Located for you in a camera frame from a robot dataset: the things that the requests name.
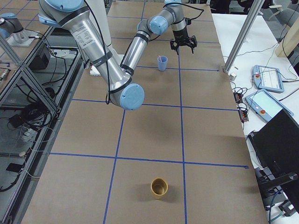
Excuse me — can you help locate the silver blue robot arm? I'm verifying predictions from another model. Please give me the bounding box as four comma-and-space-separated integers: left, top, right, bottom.
38, 0, 197, 111

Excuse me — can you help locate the second robot arm in background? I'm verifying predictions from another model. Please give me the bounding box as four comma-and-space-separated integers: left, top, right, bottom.
0, 13, 33, 47

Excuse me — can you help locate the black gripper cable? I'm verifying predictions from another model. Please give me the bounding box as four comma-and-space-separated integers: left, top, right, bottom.
179, 2, 205, 21

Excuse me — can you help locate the small metal cylinder weight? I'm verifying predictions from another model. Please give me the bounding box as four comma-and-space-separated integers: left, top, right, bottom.
229, 73, 237, 81

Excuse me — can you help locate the light blue plastic cup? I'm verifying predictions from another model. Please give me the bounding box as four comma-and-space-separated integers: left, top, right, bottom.
157, 56, 168, 71

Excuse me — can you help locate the blue teach pendant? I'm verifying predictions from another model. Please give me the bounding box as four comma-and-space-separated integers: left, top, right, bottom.
245, 89, 294, 122
252, 65, 285, 93

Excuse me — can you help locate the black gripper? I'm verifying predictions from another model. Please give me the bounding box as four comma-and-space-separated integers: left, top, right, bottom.
170, 31, 197, 55

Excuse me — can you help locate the aluminium frame post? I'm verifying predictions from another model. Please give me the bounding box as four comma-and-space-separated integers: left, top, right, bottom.
223, 0, 264, 74

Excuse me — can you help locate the white camera mast pedestal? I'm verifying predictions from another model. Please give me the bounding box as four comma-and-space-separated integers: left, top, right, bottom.
90, 0, 126, 77

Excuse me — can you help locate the far blue teach pendant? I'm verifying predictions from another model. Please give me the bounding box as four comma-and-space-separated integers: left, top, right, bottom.
252, 65, 285, 93

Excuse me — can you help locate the near blue teach pendant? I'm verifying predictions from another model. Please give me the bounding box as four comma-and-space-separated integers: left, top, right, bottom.
245, 89, 294, 122

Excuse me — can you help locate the tan wooden cup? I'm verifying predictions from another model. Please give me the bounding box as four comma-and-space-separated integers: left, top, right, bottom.
150, 177, 169, 200

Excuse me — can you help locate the black monitor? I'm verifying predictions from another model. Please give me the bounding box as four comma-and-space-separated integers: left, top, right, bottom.
250, 109, 299, 198

